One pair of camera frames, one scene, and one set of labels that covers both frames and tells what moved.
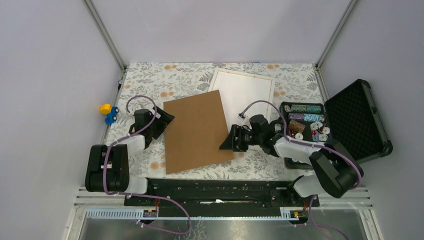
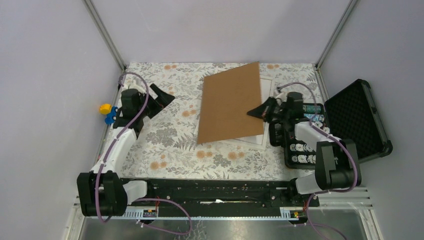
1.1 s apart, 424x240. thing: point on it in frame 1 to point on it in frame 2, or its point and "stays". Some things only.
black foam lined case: x=351 y=117 stays
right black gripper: x=230 y=143 to x=262 y=111
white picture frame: x=269 y=110 to x=267 y=87
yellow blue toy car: x=110 y=111 stays
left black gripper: x=165 y=118 to x=163 y=99
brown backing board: x=194 y=137 to x=228 y=96
